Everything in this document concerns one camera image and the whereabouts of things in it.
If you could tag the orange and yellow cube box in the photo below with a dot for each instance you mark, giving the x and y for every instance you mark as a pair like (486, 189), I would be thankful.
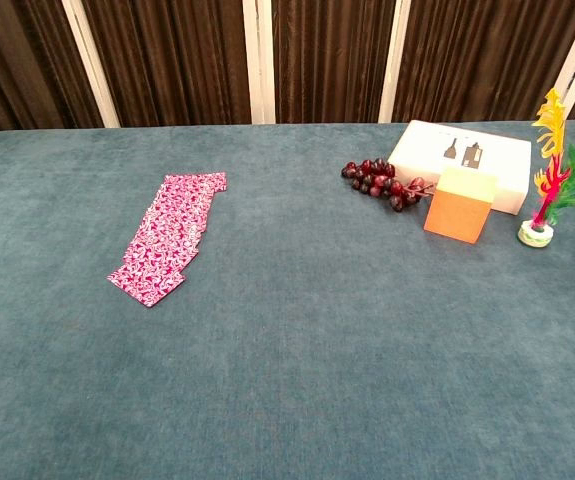
(454, 217)

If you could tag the teal table cloth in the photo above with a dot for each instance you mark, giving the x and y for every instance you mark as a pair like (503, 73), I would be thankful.
(287, 350)

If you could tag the white printed cardboard box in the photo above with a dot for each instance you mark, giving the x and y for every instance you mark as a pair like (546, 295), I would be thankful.
(432, 145)

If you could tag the pink patterned cloth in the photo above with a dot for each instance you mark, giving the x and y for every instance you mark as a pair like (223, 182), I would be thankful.
(177, 220)

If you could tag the dark red grape bunch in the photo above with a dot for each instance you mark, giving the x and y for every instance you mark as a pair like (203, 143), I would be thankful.
(380, 181)

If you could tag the colourful feather shuttlecock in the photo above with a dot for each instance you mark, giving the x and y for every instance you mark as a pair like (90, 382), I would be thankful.
(549, 180)

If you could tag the brown pleated curtain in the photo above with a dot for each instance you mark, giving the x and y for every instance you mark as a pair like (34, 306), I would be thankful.
(177, 55)

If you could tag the small pink patterned pouch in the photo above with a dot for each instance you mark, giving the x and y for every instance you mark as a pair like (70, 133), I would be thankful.
(146, 286)

